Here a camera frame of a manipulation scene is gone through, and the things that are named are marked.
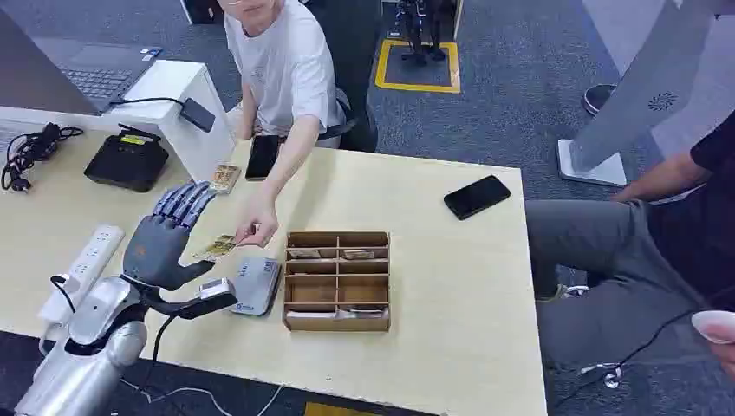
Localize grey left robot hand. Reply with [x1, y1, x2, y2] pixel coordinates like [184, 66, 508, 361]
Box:
[121, 180, 218, 292]

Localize person's hand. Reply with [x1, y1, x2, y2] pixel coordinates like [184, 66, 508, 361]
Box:
[234, 200, 281, 249]

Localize printed card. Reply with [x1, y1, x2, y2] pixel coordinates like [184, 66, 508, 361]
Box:
[192, 232, 241, 263]

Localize stack of printed cards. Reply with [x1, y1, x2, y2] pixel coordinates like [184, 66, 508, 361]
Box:
[207, 163, 243, 196]

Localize grey card reader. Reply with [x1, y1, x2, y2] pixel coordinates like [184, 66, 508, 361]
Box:
[229, 257, 283, 318]

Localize black smartphone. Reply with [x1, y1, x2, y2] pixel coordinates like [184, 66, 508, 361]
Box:
[244, 133, 283, 183]
[442, 174, 513, 222]

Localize white power strip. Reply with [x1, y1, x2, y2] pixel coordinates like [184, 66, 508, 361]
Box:
[36, 224, 127, 326]

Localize black box device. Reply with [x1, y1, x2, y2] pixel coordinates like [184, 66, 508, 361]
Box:
[83, 122, 171, 194]

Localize wooden card box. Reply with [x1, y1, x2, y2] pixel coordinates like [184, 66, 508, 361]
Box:
[282, 231, 393, 334]

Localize pale flat card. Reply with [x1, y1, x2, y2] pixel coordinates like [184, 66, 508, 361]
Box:
[285, 308, 387, 321]

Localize black power adapter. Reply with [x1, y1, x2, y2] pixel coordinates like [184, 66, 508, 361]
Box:
[179, 96, 217, 135]

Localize white stand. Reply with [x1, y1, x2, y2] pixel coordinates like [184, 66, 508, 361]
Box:
[101, 59, 237, 183]

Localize person at desk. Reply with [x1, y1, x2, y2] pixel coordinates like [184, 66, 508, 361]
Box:
[215, 0, 353, 249]

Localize grey laptop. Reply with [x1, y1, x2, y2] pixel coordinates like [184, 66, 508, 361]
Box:
[0, 8, 165, 116]

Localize black office chair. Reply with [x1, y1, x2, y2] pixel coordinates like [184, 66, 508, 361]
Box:
[302, 0, 381, 154]

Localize black robot legs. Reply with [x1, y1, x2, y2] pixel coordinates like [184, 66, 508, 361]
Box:
[394, 0, 450, 65]

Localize black round base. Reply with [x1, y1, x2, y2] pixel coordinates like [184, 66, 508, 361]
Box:
[581, 83, 619, 117]

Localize person in dark clothes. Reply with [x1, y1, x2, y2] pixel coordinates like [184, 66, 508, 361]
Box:
[524, 110, 735, 381]

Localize grey kiosk stand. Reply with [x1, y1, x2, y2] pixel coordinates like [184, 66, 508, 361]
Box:
[556, 0, 735, 189]

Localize white handheld object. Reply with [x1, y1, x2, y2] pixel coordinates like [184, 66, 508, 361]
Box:
[690, 309, 735, 346]

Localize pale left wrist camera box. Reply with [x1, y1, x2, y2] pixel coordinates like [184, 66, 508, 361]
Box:
[171, 277, 239, 321]

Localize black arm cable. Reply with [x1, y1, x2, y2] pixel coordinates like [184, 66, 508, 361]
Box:
[137, 312, 180, 404]

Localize white thin cable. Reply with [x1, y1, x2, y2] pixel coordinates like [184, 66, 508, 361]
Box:
[119, 377, 286, 416]

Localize black cable bundle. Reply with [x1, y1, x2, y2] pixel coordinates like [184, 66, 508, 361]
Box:
[0, 121, 86, 194]

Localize black floor cable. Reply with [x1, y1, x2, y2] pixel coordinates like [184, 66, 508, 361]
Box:
[550, 309, 697, 410]

